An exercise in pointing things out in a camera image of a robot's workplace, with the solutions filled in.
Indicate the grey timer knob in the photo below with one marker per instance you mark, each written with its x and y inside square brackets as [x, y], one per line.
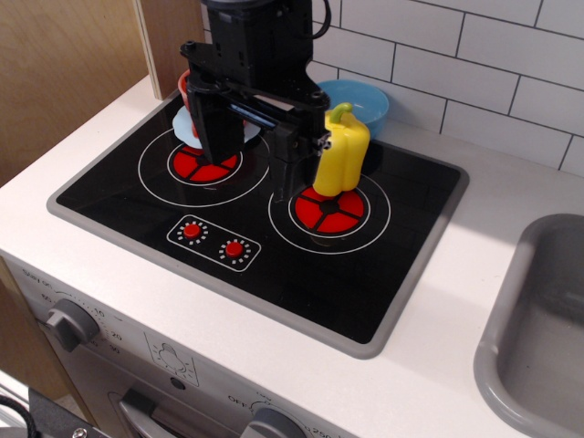
[71, 325]

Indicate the black toy stovetop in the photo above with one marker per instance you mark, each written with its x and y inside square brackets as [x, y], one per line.
[339, 269]

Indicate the grey oven door handle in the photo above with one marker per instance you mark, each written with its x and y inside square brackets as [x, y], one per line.
[137, 410]

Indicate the grey temperature knob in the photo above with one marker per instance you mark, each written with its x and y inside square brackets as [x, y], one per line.
[268, 423]

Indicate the grey sink basin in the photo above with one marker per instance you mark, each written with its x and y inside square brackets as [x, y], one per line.
[528, 365]

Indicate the black base with screw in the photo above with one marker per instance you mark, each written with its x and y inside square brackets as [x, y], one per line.
[42, 417]

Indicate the yellow toy bell pepper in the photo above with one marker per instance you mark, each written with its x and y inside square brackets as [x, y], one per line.
[343, 154]

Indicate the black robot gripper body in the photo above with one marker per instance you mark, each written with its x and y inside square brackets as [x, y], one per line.
[258, 59]

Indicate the red plastic cup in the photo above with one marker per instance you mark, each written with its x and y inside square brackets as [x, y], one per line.
[182, 87]

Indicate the blue plastic bowl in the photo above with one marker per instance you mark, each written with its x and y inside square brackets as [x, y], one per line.
[370, 105]

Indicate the light blue plate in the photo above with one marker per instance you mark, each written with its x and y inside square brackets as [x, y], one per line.
[183, 129]

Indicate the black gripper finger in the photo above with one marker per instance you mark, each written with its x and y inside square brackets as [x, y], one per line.
[293, 161]
[220, 130]

